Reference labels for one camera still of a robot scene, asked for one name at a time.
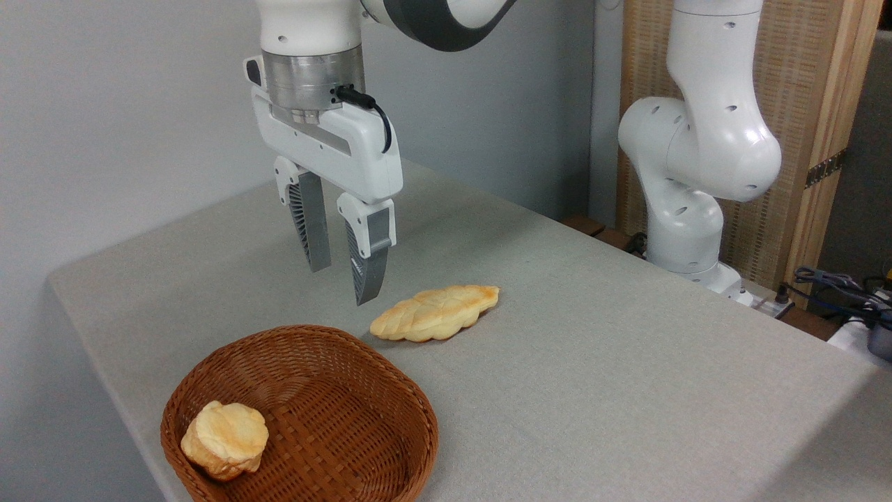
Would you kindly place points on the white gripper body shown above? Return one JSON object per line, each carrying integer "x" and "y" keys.
{"x": 352, "y": 150}

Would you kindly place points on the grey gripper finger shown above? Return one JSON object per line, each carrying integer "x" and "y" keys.
{"x": 369, "y": 261}
{"x": 315, "y": 223}

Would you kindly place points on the long braided bread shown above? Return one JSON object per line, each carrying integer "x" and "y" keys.
{"x": 435, "y": 312}

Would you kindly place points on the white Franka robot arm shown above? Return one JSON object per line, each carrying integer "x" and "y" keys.
{"x": 700, "y": 146}

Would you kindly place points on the brown wicker basket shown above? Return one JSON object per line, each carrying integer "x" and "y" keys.
{"x": 334, "y": 411}

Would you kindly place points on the round bread roll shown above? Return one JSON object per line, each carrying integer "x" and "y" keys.
{"x": 226, "y": 438}

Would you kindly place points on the grey tablecloth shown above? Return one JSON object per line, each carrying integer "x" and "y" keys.
{"x": 592, "y": 362}

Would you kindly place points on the wooden woven folding screen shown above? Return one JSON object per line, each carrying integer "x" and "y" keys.
{"x": 801, "y": 77}

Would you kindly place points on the metal screen hinge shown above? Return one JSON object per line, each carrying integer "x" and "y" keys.
{"x": 826, "y": 168}

